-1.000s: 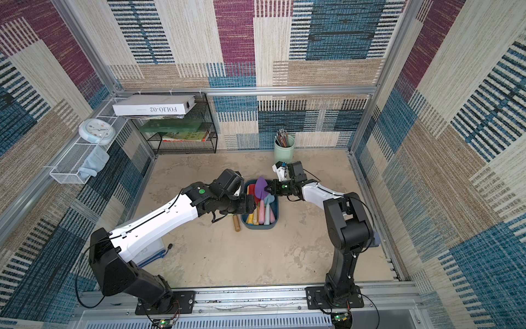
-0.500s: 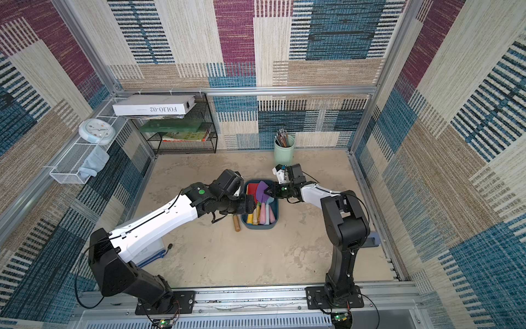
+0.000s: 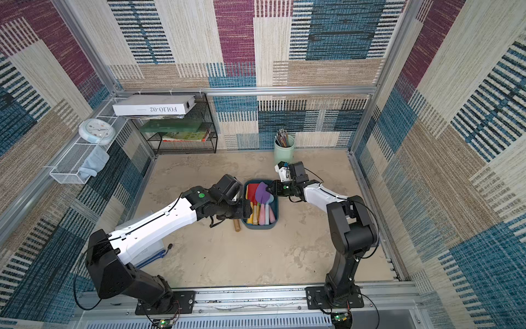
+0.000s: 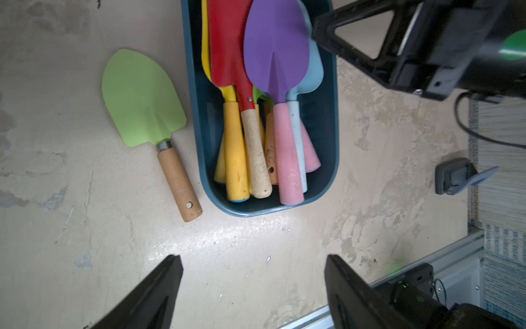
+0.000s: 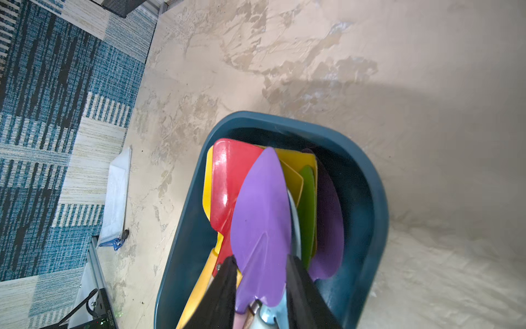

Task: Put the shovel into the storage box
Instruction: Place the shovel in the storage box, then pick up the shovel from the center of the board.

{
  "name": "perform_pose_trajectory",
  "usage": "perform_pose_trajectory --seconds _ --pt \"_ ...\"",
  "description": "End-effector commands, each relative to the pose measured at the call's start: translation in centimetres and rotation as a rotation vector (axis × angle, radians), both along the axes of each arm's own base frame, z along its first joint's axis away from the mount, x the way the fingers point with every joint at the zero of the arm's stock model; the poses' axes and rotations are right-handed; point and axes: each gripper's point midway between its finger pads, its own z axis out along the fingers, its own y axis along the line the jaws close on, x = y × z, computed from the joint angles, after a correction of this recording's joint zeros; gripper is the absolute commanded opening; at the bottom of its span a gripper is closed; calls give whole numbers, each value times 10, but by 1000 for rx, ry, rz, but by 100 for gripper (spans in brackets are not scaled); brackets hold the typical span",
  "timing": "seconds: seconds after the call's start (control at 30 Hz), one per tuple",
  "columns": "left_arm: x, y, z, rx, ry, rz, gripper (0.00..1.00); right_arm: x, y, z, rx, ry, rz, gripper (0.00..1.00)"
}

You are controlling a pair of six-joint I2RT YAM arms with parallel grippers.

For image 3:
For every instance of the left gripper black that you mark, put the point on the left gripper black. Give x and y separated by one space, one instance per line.
244 210

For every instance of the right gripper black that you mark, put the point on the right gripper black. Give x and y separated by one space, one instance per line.
277 188

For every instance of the red shovel wooden handle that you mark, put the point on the red shovel wooden handle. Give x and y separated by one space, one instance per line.
251 196

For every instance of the purple trowel pink handle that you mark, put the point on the purple trowel pink handle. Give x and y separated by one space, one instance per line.
261 198
272 218

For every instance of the green trowel wooden handle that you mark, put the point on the green trowel wooden handle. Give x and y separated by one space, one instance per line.
237 225

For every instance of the yellow shovel blue tip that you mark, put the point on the yellow shovel blue tip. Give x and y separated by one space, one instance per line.
249 220

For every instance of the light blue trowel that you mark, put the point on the light blue trowel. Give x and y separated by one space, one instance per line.
267 205

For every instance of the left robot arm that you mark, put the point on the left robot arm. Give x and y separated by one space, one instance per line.
109 257

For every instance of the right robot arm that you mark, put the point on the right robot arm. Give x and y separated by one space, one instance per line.
352 232

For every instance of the white folio box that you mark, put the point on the white folio box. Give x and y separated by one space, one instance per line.
152 105

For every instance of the mint green pencil cup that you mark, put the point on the mint green pencil cup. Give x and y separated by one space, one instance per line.
284 154

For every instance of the colored pencils bundle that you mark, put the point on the colored pencils bundle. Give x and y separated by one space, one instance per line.
281 138

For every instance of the colourful book on shelf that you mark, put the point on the colourful book on shelf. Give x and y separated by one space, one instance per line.
199 136

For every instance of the open white book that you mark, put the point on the open white book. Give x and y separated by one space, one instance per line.
148 251

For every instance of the green book on shelf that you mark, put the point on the green book on shelf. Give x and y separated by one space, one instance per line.
171 125

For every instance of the light blue cloth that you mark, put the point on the light blue cloth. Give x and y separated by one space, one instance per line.
94 163

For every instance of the white round clock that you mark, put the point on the white round clock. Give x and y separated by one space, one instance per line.
97 131

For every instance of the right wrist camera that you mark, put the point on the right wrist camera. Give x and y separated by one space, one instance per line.
283 171

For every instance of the black wire shelf rack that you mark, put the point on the black wire shelf rack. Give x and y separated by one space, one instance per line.
201 111

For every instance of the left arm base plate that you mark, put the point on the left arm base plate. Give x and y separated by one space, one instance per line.
178 302

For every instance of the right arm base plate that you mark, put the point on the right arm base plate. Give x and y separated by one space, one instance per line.
318 298

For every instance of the white wire basket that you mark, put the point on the white wire basket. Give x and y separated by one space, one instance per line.
66 170

